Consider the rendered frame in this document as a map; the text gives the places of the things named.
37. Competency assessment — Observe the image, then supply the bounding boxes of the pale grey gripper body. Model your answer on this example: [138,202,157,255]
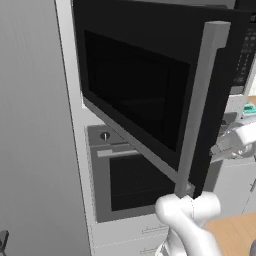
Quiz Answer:
[209,129,246,164]

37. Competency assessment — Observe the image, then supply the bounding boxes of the black microwave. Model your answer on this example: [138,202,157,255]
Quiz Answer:
[229,0,256,96]

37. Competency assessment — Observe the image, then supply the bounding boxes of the black microwave door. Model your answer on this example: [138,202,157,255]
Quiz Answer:
[71,0,253,200]

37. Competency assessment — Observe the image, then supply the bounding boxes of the white boxy object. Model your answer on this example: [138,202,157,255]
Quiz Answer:
[225,94,248,122]

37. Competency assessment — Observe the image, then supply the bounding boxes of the teal object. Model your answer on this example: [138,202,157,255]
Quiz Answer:
[242,102,256,116]

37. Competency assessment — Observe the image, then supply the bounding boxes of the white counter cupboards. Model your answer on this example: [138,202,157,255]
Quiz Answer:
[210,155,256,219]

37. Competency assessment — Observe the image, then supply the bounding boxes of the grey built-in oven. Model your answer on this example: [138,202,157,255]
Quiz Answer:
[85,124,222,224]

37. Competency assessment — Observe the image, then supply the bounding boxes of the round grey oven knob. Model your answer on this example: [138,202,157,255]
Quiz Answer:
[99,131,111,142]

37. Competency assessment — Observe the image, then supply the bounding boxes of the white drawer front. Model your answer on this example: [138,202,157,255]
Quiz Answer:
[91,235,168,256]
[89,214,170,248]

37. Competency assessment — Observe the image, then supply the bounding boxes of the white tall cabinet housing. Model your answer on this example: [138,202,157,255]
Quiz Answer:
[54,0,101,256]

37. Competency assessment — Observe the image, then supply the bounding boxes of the grey fridge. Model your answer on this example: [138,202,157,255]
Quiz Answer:
[0,0,92,256]

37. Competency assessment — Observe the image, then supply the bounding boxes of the grey microwave door handle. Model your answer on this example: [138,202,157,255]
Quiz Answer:
[173,20,232,199]

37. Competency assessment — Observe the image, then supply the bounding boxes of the grey oven door handle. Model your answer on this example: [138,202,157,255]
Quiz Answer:
[96,148,140,159]

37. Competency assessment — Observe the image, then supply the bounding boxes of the grey drawer handle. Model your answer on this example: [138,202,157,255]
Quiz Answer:
[141,225,168,235]

